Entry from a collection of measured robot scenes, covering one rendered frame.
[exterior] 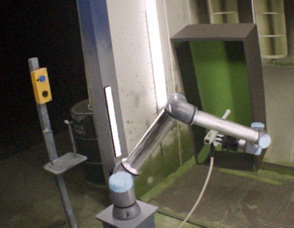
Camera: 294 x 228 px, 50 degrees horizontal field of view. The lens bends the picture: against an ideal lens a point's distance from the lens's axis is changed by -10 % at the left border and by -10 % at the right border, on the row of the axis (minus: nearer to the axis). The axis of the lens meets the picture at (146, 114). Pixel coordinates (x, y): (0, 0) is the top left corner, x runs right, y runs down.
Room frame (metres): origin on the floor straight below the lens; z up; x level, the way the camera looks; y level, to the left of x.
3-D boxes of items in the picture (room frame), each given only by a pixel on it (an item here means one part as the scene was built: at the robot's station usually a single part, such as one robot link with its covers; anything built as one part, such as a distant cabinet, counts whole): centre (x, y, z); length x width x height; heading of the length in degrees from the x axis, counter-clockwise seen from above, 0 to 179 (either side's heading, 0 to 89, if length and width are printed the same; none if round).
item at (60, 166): (2.40, 0.69, 0.95); 0.26 x 0.15 x 0.32; 139
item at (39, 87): (2.47, 0.77, 1.42); 0.12 x 0.06 x 0.26; 139
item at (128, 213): (1.85, 0.21, 0.69); 0.19 x 0.19 x 0.10
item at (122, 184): (1.86, 0.21, 0.83); 0.17 x 0.15 x 0.18; 178
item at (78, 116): (3.59, 0.55, 0.44); 0.59 x 0.58 x 0.89; 30
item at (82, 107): (3.60, 0.55, 0.86); 0.54 x 0.54 x 0.01
